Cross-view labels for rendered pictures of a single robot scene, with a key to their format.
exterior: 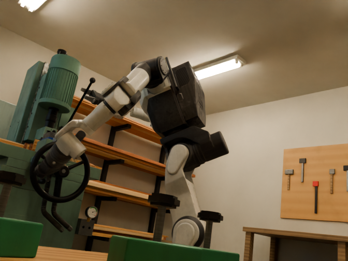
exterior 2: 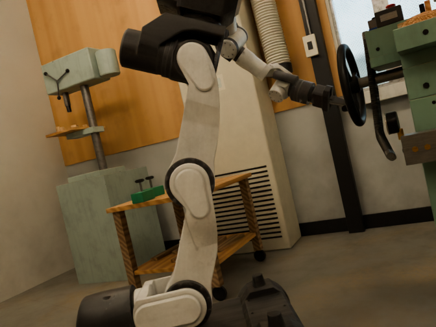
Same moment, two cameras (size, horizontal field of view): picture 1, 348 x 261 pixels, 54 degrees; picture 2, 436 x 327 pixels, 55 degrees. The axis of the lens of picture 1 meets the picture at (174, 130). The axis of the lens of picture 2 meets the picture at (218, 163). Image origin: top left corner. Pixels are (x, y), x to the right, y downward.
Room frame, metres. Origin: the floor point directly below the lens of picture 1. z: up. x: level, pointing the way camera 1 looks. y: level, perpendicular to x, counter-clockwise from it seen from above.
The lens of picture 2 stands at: (2.76, -0.56, 0.69)
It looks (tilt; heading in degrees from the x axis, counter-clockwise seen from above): 2 degrees down; 157
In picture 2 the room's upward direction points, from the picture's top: 13 degrees counter-clockwise
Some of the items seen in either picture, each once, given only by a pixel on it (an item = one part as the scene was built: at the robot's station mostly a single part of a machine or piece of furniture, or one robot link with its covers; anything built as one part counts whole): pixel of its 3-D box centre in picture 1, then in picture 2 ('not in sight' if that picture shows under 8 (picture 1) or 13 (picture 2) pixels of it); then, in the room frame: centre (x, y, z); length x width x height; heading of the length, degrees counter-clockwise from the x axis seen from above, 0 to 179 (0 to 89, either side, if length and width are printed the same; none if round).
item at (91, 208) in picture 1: (90, 213); (394, 125); (1.88, 0.37, 0.65); 0.06 x 0.04 x 0.08; 128
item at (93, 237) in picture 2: not in sight; (103, 163); (-0.35, -0.10, 0.79); 0.62 x 0.48 x 1.58; 40
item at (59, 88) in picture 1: (60, 84); not in sight; (1.88, 0.70, 1.35); 0.18 x 0.18 x 0.31
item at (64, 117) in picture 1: (64, 118); not in sight; (2.14, 0.71, 1.23); 0.09 x 0.08 x 0.15; 38
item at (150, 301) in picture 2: not in sight; (172, 302); (1.52, -0.27, 0.28); 0.21 x 0.20 x 0.13; 68
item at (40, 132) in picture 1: (45, 136); not in sight; (1.90, 0.71, 1.03); 0.14 x 0.07 x 0.09; 38
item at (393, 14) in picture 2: (58, 139); (385, 20); (1.73, 0.58, 0.99); 0.13 x 0.11 x 0.06; 128
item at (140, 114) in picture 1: (149, 116); not in sight; (2.11, 0.17, 1.32); 0.19 x 0.11 x 0.10; 115
